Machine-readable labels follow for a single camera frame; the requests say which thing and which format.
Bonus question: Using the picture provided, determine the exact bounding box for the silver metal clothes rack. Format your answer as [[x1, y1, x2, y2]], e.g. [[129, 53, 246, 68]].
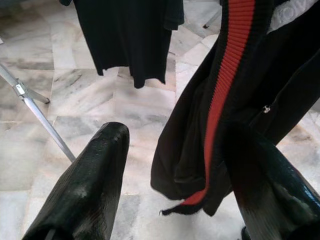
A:
[[0, 62, 77, 163]]

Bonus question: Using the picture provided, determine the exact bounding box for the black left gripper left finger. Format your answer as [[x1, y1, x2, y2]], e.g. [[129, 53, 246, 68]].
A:
[[21, 121, 130, 240]]

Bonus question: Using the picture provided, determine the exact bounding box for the black T-shirt with logo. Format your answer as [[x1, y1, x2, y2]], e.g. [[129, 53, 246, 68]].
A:
[[59, 0, 185, 90]]

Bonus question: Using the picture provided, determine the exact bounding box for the dark shirt with red collar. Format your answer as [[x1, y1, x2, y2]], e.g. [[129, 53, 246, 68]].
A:
[[149, 0, 320, 217]]

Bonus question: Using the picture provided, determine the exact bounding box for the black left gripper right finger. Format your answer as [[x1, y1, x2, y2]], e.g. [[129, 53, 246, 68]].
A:
[[224, 124, 320, 240]]

